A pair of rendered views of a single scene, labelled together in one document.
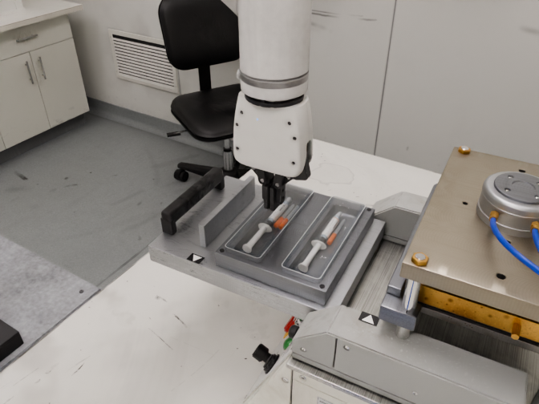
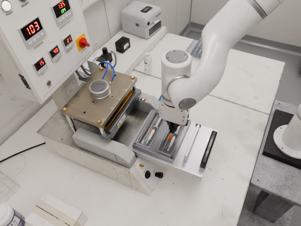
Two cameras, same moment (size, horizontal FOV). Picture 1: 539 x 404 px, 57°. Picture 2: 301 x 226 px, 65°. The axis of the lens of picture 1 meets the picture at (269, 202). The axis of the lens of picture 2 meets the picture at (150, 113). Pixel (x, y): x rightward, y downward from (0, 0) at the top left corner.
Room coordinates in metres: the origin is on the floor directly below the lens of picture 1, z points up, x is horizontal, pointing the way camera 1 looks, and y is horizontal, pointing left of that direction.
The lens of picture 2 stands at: (1.11, -0.09, 1.75)
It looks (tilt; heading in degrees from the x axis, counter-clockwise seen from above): 49 degrees down; 180
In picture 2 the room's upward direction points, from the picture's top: 4 degrees counter-clockwise
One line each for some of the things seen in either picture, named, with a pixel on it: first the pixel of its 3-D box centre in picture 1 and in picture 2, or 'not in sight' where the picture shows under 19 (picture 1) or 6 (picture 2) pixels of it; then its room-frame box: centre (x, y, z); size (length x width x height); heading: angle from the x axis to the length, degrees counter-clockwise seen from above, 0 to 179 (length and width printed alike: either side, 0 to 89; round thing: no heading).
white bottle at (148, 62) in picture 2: not in sight; (148, 63); (-0.09, -0.08, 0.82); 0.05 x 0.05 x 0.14
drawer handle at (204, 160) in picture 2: (194, 198); (208, 148); (0.65, 0.12, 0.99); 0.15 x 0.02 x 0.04; 152
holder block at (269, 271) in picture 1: (299, 235); (162, 133); (0.57, -0.04, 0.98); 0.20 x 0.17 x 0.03; 152
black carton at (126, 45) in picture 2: not in sight; (122, 44); (-0.30, -0.25, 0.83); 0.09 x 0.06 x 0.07; 144
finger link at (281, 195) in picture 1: (284, 188); (169, 123); (0.58, -0.02, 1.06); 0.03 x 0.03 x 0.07; 62
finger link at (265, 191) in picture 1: (263, 183); (177, 126); (0.59, 0.01, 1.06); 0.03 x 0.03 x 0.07; 62
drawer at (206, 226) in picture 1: (270, 232); (174, 139); (0.59, 0.00, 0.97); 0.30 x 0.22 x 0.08; 62
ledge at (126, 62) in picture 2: not in sight; (120, 54); (-0.28, -0.27, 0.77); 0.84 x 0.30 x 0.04; 148
